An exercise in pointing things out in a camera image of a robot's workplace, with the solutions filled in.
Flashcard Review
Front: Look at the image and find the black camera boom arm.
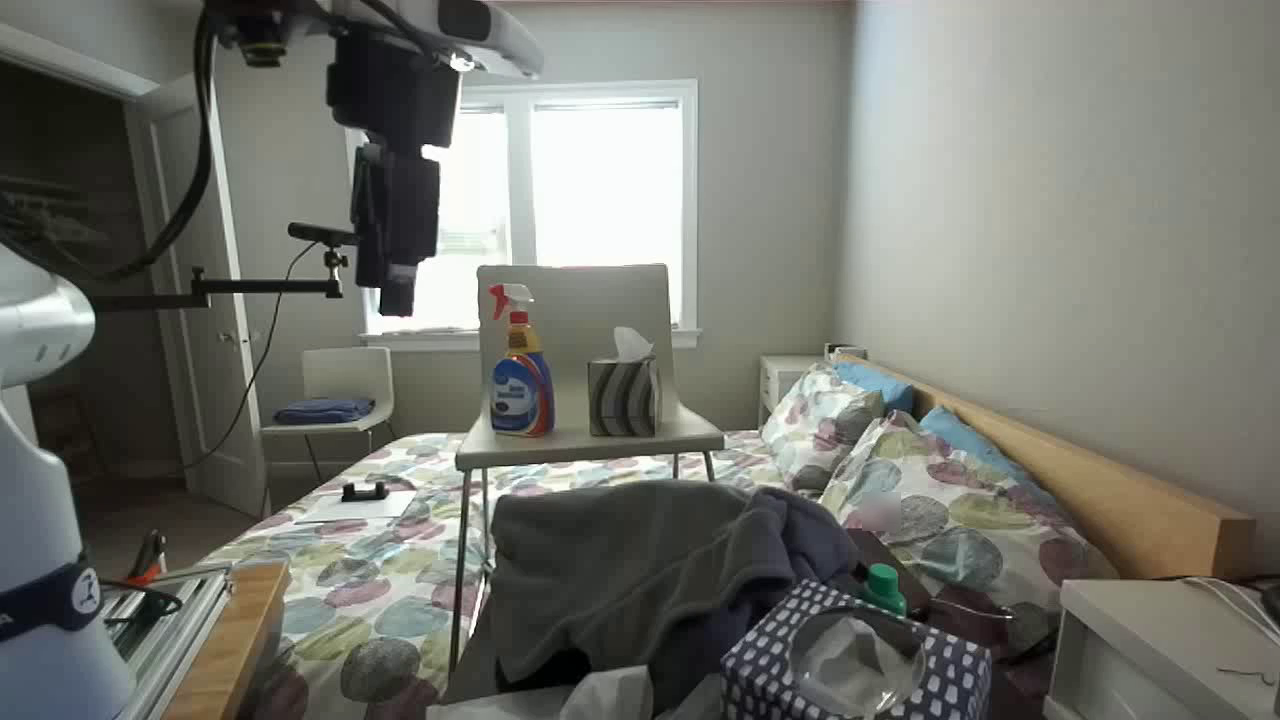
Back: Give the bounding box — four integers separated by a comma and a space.
92, 244, 353, 315

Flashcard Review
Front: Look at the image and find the red handled tool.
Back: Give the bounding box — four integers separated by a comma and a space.
124, 528, 176, 593

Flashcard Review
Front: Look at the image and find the thin black camera cable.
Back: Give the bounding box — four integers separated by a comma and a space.
182, 244, 289, 473

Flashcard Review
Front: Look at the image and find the blue spray bottle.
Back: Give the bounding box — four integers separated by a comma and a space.
483, 280, 559, 439

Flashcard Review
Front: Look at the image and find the white door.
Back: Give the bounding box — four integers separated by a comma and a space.
124, 77, 270, 516

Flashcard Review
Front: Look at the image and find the white paper sheet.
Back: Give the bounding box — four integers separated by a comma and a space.
312, 483, 420, 526

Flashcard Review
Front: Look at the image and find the window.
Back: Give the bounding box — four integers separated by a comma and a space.
337, 77, 705, 344

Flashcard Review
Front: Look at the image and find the navy polka dot tissue box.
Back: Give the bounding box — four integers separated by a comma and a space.
714, 576, 997, 720

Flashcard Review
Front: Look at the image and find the metal rail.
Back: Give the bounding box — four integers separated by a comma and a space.
95, 565, 236, 720

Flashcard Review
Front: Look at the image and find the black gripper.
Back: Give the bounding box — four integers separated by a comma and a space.
347, 136, 447, 322

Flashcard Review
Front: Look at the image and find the wooden headboard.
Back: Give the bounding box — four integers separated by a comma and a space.
833, 348, 1256, 583

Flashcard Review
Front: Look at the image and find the green bottle cap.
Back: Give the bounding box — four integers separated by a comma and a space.
861, 561, 912, 621

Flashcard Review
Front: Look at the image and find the small white nightstand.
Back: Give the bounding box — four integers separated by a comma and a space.
757, 352, 833, 426

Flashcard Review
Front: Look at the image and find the black external camera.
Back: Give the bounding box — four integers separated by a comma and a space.
284, 222, 364, 251

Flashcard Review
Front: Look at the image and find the large floral pillow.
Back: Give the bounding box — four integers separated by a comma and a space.
814, 413, 1117, 621

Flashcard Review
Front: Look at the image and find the white chair with cushion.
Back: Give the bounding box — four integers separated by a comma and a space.
255, 341, 398, 483

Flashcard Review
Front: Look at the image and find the grey fleece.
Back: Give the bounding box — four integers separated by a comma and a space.
443, 477, 874, 711

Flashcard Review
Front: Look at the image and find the floral bed duvet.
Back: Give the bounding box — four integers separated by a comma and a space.
196, 426, 802, 720

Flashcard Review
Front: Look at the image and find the white nightstand with cable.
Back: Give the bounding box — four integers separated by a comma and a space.
1042, 571, 1280, 720

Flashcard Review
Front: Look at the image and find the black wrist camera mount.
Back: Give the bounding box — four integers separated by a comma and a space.
324, 26, 464, 154

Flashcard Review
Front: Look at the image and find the blue seat cushion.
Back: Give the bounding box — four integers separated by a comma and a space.
270, 394, 378, 428

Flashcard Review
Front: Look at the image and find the small floral pillow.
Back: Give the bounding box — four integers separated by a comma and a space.
760, 370, 893, 497

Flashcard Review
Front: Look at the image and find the wooden board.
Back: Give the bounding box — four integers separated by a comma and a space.
163, 561, 291, 720

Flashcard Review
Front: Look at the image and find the blue pillow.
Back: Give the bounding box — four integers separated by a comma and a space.
916, 406, 1030, 483
823, 355, 923, 415

